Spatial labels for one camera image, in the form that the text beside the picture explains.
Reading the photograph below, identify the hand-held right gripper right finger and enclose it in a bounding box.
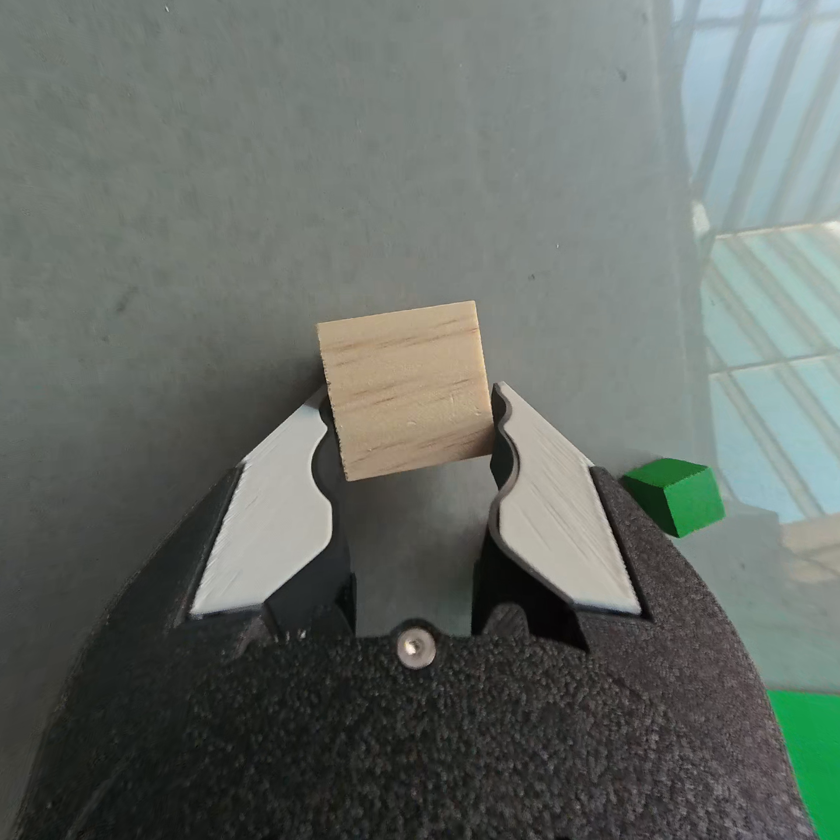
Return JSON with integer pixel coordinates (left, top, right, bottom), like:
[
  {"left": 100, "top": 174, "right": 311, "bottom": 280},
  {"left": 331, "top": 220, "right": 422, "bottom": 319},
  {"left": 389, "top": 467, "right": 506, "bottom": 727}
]
[{"left": 472, "top": 381, "right": 643, "bottom": 652}]

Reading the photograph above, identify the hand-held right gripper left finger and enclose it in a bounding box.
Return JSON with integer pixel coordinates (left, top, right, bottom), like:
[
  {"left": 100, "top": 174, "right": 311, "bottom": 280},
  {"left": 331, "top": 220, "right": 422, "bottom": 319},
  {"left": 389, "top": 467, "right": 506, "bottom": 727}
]
[{"left": 189, "top": 384, "right": 358, "bottom": 641}]

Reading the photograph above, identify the small dark green wooden cube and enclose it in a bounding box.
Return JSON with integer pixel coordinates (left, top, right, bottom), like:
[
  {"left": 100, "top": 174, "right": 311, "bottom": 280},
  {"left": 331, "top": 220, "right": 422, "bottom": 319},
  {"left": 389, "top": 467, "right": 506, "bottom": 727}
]
[{"left": 620, "top": 459, "right": 725, "bottom": 540}]

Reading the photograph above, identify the large plain wooden cube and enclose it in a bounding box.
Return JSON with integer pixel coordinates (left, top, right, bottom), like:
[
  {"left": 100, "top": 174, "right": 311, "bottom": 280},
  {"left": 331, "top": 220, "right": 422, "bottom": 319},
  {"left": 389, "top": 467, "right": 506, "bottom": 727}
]
[{"left": 316, "top": 301, "right": 494, "bottom": 483}]

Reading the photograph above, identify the green plastic bin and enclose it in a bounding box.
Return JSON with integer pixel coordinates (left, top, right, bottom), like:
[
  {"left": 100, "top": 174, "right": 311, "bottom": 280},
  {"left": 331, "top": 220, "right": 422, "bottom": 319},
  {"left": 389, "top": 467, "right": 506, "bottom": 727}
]
[{"left": 766, "top": 689, "right": 840, "bottom": 840}]

